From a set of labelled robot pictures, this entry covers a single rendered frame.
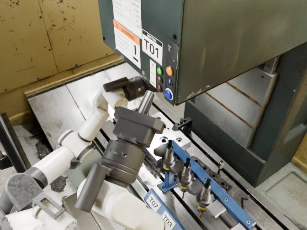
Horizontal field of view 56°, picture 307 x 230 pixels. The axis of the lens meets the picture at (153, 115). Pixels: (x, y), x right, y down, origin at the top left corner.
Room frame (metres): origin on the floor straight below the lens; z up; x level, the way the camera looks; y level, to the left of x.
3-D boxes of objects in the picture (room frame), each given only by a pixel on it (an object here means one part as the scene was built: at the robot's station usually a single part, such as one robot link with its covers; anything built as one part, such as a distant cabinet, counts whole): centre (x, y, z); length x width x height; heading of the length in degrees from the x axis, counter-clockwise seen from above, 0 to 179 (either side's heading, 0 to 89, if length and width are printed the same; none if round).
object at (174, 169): (0.70, -0.10, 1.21); 0.07 x 0.05 x 0.01; 125
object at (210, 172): (0.86, -0.28, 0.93); 0.26 x 0.05 x 0.06; 40
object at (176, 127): (1.17, -0.16, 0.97); 0.13 x 0.03 x 0.15; 125
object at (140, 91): (0.95, 0.04, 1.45); 0.13 x 0.12 x 0.10; 32
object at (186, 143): (1.10, -0.03, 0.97); 0.29 x 0.23 x 0.05; 35
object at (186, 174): (0.66, -0.13, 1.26); 0.04 x 0.04 x 0.07
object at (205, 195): (0.57, -0.19, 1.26); 0.04 x 0.04 x 0.07
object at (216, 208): (0.52, -0.22, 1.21); 0.07 x 0.05 x 0.01; 125
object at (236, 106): (1.25, -0.41, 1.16); 0.48 x 0.05 x 0.51; 35
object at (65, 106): (1.54, 0.34, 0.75); 0.89 x 0.67 x 0.26; 125
